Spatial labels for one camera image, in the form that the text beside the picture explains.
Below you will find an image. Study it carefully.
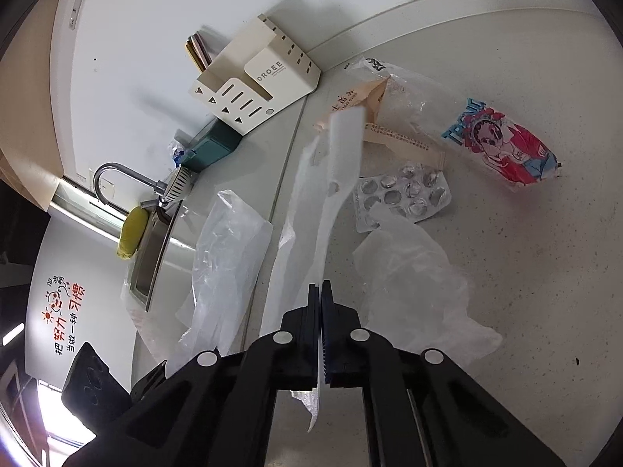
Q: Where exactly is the long white plastic strip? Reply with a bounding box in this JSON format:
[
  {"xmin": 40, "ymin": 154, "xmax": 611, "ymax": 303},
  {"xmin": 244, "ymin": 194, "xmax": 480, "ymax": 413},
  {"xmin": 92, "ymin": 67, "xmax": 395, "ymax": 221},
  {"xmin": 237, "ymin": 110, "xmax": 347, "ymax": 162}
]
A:
[{"xmin": 260, "ymin": 106, "xmax": 369, "ymax": 434}]

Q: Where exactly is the silver pill blister pack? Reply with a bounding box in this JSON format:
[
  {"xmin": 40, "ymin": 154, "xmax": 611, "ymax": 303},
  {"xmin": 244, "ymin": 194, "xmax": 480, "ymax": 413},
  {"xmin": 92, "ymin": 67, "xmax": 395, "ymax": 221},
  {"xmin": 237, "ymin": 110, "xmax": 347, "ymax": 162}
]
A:
[{"xmin": 353, "ymin": 162, "xmax": 452, "ymax": 233}]

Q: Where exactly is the beige printed paper wrapper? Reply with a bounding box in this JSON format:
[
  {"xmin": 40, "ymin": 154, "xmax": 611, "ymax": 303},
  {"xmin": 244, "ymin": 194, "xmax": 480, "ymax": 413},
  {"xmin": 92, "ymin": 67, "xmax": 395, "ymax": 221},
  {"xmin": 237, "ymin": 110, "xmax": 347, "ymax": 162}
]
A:
[{"xmin": 315, "ymin": 79, "xmax": 445, "ymax": 171}]

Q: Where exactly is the clear printed plastic bag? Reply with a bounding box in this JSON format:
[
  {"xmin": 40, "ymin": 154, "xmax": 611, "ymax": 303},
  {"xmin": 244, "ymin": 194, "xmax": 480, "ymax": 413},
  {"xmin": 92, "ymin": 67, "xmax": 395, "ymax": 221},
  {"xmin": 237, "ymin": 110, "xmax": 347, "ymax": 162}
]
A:
[{"xmin": 345, "ymin": 57, "xmax": 467, "ymax": 134}]

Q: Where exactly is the blue red snack wrapper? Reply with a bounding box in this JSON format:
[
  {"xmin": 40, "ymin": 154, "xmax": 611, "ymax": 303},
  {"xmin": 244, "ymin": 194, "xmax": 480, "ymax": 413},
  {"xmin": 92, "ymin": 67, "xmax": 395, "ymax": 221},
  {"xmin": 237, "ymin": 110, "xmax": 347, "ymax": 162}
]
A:
[{"xmin": 442, "ymin": 98, "xmax": 562, "ymax": 187}]

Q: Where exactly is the yellow sponge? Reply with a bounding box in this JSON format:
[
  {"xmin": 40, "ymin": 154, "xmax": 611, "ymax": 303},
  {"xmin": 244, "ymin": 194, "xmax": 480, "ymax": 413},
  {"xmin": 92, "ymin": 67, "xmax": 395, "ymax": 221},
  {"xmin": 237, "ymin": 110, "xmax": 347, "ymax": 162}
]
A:
[{"xmin": 116, "ymin": 207, "xmax": 149, "ymax": 259}]

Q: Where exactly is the steel sink basin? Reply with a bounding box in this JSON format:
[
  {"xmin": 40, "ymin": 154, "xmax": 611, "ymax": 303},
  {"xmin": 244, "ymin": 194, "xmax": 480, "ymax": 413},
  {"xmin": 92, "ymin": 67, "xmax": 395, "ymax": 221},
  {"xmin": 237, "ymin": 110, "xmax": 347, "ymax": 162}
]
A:
[{"xmin": 129, "ymin": 202, "xmax": 181, "ymax": 311}]

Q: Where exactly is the chrome sink faucet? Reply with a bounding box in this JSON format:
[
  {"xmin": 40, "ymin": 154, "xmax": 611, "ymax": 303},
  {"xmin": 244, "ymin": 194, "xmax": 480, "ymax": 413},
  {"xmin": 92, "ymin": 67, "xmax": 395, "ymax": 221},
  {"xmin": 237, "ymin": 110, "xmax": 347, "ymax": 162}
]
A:
[{"xmin": 93, "ymin": 162, "xmax": 195, "ymax": 215}]

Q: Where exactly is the green box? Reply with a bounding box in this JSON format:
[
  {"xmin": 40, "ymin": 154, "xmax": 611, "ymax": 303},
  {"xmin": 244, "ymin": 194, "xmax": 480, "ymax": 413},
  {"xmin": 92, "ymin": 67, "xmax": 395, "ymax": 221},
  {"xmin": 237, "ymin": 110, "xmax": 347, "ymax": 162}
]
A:
[{"xmin": 174, "ymin": 119, "xmax": 243, "ymax": 173}]

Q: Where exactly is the cream utensil holder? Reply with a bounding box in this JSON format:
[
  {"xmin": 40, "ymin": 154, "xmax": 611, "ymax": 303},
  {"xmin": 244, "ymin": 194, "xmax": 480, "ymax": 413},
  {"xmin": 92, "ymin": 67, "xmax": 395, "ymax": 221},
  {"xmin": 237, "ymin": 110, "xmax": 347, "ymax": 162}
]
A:
[{"xmin": 190, "ymin": 15, "xmax": 321, "ymax": 136}]

